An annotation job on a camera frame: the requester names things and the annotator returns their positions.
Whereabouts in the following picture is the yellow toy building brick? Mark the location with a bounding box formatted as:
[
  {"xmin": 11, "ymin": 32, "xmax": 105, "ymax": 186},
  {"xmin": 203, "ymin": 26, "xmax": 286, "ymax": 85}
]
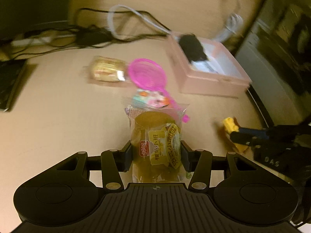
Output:
[{"xmin": 219, "ymin": 116, "xmax": 254, "ymax": 153}]

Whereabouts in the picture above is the brown small cake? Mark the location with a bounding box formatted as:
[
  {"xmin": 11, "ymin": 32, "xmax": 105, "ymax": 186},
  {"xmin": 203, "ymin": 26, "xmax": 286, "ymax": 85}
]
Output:
[{"xmin": 125, "ymin": 103, "xmax": 187, "ymax": 183}]

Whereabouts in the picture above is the pale bread bun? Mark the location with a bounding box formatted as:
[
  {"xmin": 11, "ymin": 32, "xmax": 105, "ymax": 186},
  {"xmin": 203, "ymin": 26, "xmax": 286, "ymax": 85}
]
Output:
[{"xmin": 83, "ymin": 56, "xmax": 130, "ymax": 87}]

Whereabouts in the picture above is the black plush toy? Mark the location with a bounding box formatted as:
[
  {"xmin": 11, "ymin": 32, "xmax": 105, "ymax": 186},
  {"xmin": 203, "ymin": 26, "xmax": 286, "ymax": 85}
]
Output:
[{"xmin": 178, "ymin": 34, "xmax": 208, "ymax": 63}]

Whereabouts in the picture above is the orange snack wrapper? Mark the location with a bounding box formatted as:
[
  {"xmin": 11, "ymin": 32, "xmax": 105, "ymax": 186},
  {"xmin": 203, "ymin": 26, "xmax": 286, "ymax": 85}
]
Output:
[{"xmin": 123, "ymin": 89, "xmax": 170, "ymax": 109}]

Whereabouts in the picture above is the pink open cardboard box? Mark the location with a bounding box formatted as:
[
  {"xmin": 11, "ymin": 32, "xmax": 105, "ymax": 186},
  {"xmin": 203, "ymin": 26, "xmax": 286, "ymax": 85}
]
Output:
[{"xmin": 166, "ymin": 33, "xmax": 252, "ymax": 98}]

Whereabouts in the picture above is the pink plastic toy strainer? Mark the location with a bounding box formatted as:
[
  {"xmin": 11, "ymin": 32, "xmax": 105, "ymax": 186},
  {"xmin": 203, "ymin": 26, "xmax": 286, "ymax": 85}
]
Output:
[{"xmin": 128, "ymin": 58, "xmax": 190, "ymax": 123}]

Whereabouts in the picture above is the black power adapter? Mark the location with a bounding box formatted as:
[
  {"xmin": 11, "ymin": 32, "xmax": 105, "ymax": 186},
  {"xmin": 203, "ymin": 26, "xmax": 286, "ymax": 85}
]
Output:
[{"xmin": 75, "ymin": 28, "xmax": 113, "ymax": 46}]

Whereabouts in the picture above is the white power strip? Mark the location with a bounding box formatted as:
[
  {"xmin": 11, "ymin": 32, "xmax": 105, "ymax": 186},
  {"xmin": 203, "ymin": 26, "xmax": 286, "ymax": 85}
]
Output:
[{"xmin": 10, "ymin": 34, "xmax": 75, "ymax": 48}]

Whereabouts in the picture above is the black keyboard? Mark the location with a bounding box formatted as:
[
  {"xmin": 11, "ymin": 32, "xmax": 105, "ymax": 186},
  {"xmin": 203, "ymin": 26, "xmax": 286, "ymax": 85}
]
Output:
[{"xmin": 0, "ymin": 59, "xmax": 38, "ymax": 112}]

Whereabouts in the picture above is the black computer monitor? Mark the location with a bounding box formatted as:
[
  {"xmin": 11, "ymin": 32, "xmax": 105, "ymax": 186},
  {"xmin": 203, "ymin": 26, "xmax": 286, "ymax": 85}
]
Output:
[{"xmin": 1, "ymin": 0, "xmax": 70, "ymax": 39}]

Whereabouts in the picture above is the black thin cable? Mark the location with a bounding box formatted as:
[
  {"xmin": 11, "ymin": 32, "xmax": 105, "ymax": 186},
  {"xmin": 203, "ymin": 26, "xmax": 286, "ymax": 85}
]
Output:
[{"xmin": 73, "ymin": 7, "xmax": 171, "ymax": 42}]

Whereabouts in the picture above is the grey looped cable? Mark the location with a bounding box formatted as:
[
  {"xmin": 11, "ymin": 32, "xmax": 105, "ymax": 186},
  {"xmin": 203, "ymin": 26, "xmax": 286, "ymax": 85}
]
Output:
[{"xmin": 107, "ymin": 4, "xmax": 173, "ymax": 38}]

